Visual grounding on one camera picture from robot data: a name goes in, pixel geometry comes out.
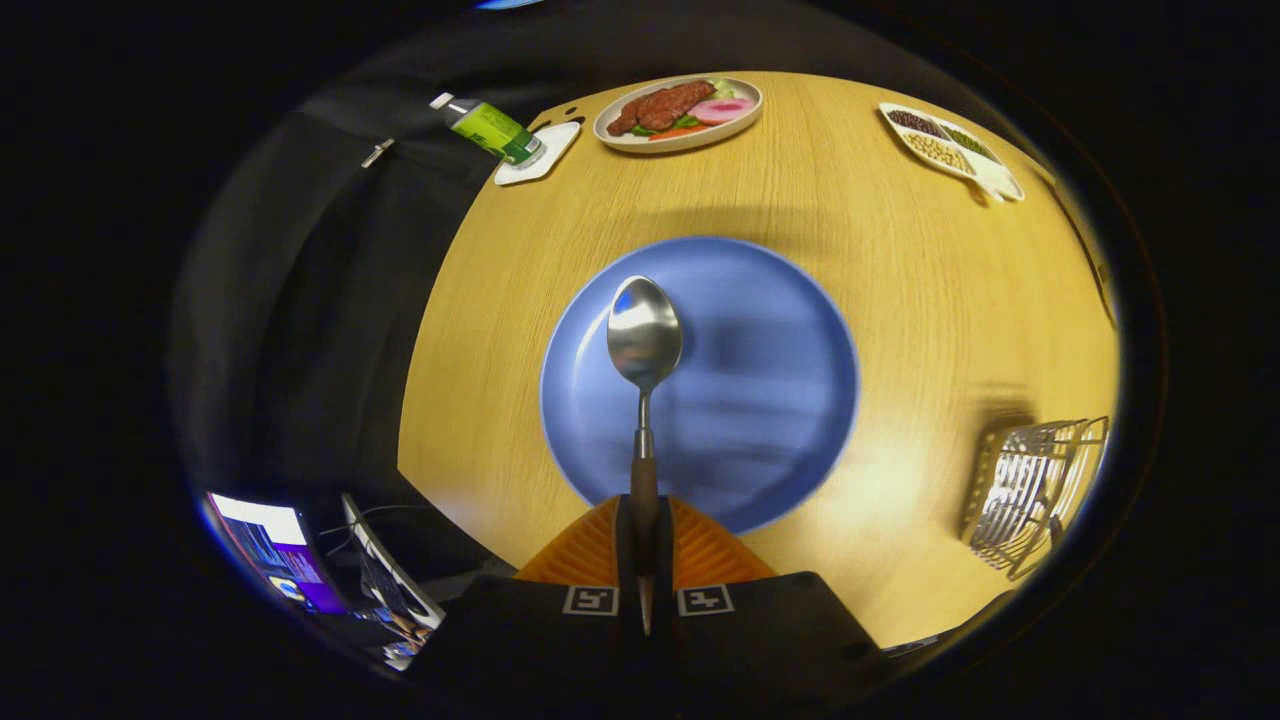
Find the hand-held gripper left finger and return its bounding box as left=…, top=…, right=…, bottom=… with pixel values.
left=420, top=493, right=641, bottom=706

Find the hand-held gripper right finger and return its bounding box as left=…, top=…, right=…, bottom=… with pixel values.
left=655, top=493, right=891, bottom=709

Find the spoon with brown handle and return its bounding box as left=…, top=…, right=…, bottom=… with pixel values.
left=607, top=275, right=685, bottom=638

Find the blue round plate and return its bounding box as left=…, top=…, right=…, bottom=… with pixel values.
left=540, top=236, right=861, bottom=536

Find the white laptop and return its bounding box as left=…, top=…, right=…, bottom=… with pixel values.
left=340, top=493, right=446, bottom=633

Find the lit computer monitor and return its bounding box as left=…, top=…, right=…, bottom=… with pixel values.
left=205, top=490, right=351, bottom=616

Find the white square coaster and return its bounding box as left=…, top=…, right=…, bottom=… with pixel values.
left=494, top=121, right=582, bottom=188

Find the green label plastic bottle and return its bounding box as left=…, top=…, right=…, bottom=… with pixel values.
left=430, top=92, right=546, bottom=168

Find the plate of meat and vegetables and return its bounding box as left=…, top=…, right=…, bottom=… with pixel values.
left=593, top=75, right=764, bottom=154

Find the white divided dish with beans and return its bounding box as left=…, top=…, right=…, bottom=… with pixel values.
left=878, top=102, right=1026, bottom=206

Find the square metal wire basket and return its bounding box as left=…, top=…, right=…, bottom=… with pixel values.
left=960, top=415, right=1111, bottom=583

